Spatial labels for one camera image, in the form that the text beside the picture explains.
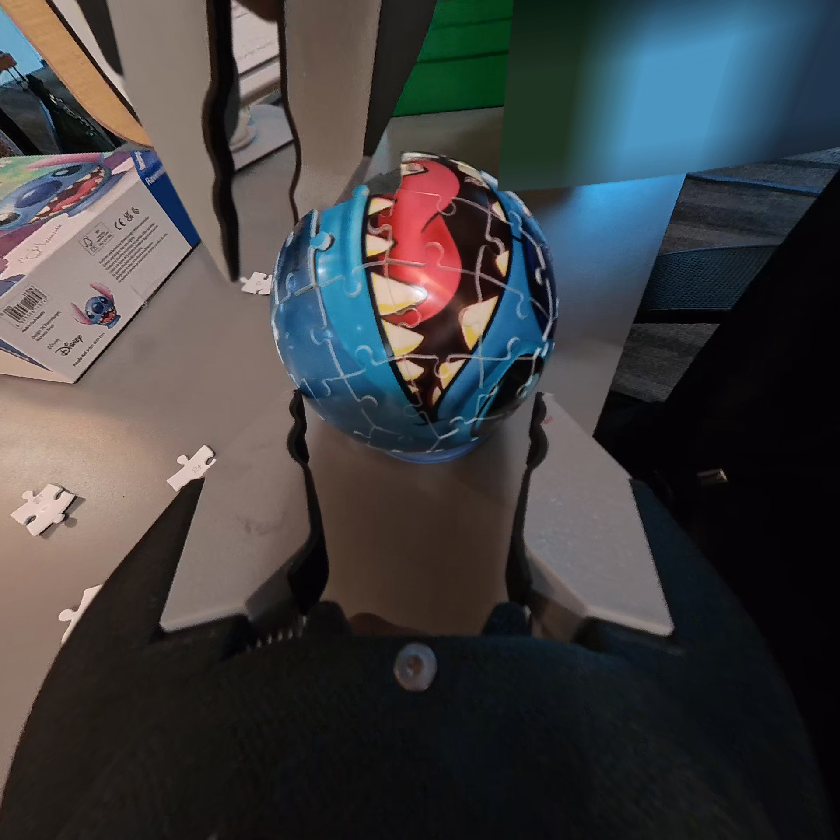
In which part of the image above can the white instruction sheet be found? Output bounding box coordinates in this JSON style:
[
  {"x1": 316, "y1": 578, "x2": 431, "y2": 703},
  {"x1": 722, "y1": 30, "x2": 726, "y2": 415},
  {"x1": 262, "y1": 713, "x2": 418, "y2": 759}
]
[{"x1": 233, "y1": 13, "x2": 282, "y2": 74}]

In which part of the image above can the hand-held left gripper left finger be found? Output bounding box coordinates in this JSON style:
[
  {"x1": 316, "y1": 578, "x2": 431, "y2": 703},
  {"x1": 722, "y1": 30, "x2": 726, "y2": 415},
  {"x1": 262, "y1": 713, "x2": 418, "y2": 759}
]
[{"x1": 159, "y1": 390, "x2": 329, "y2": 634}]

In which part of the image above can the colourful puzzle box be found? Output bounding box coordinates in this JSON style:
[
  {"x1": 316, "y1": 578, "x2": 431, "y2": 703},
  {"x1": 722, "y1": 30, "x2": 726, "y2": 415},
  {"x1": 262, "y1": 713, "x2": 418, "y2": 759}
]
[{"x1": 0, "y1": 150, "x2": 201, "y2": 385}]

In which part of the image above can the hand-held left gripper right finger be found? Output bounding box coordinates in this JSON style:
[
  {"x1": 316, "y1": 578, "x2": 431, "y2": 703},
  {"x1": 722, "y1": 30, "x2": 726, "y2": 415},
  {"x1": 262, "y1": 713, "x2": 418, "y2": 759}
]
[{"x1": 505, "y1": 392, "x2": 676, "y2": 637}]

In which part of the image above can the round wooden board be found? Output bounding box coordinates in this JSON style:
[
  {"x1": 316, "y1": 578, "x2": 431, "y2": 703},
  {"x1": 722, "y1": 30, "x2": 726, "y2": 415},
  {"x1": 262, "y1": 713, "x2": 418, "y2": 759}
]
[{"x1": 13, "y1": 0, "x2": 155, "y2": 148}]

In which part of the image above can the black mesh chair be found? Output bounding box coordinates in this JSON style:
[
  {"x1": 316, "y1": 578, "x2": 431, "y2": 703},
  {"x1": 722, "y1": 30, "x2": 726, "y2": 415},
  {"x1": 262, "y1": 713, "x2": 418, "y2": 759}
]
[{"x1": 0, "y1": 66, "x2": 126, "y2": 158}]

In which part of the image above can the green panel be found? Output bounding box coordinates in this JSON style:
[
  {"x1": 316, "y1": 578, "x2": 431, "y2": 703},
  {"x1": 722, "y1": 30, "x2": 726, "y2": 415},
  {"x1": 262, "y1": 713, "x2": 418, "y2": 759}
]
[{"x1": 394, "y1": 0, "x2": 513, "y2": 119}]

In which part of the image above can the dark fabric chair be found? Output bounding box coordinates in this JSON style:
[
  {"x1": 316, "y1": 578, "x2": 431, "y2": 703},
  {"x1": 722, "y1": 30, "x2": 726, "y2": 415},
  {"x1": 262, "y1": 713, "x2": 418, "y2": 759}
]
[{"x1": 640, "y1": 243, "x2": 798, "y2": 324}]

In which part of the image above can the blue puzzle ball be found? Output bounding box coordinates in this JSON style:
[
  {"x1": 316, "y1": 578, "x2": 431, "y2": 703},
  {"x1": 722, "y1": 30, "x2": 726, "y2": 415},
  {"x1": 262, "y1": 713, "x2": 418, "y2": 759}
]
[{"x1": 269, "y1": 152, "x2": 560, "y2": 459}]

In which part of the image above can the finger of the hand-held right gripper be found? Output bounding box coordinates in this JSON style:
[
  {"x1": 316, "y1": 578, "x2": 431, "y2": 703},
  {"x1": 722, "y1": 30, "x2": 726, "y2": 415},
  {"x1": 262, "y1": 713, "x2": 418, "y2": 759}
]
[
  {"x1": 110, "y1": 0, "x2": 242, "y2": 283},
  {"x1": 277, "y1": 0, "x2": 385, "y2": 221}
]

